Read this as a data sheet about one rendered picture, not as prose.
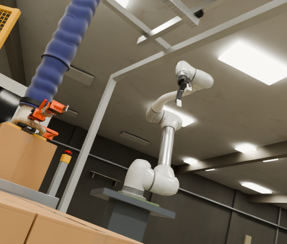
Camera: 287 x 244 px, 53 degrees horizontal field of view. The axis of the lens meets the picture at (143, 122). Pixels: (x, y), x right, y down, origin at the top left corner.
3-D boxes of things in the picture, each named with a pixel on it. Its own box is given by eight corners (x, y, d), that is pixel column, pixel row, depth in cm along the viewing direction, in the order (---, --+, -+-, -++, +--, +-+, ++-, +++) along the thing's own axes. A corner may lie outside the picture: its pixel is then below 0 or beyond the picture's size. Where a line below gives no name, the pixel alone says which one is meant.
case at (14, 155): (-38, 175, 223) (-13, 129, 237) (12, 191, 244) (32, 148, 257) (-27, 180, 176) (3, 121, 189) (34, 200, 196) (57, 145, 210)
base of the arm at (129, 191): (138, 199, 220) (140, 192, 221) (146, 201, 199) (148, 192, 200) (116, 192, 217) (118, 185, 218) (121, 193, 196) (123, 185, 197)
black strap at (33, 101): (15, 103, 226) (18, 99, 228) (43, 116, 238) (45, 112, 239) (23, 99, 208) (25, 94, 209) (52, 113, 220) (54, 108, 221)
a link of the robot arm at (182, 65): (179, 66, 197) (197, 73, 200) (179, 55, 209) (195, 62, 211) (172, 79, 204) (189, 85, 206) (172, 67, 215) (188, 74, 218)
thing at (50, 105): (45, 109, 172) (48, 101, 174) (56, 114, 176) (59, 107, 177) (49, 107, 165) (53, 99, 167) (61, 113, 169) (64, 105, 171)
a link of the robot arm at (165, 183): (144, 194, 213) (171, 202, 218) (153, 186, 201) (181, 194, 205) (156, 115, 261) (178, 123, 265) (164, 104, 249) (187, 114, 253)
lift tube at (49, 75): (15, 105, 225) (66, 4, 260) (41, 117, 237) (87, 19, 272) (23, 100, 208) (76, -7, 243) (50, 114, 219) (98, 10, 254)
